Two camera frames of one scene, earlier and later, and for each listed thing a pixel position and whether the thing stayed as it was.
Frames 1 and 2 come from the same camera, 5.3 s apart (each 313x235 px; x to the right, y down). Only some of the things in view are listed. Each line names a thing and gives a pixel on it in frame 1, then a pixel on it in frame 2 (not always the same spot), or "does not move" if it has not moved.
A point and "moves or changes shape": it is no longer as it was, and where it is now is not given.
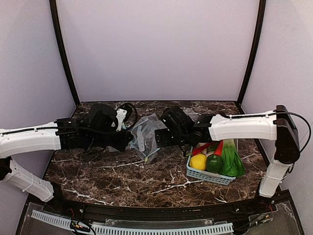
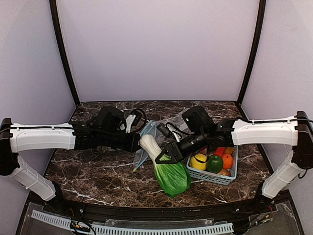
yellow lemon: [198, 161] does not move
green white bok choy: [232, 162] → [174, 178]
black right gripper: [159, 137] → [177, 150]
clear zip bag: [143, 139] moves or changes shape
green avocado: [214, 163] does not move
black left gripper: [124, 141] → [135, 143]
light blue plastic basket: [204, 176] does not move
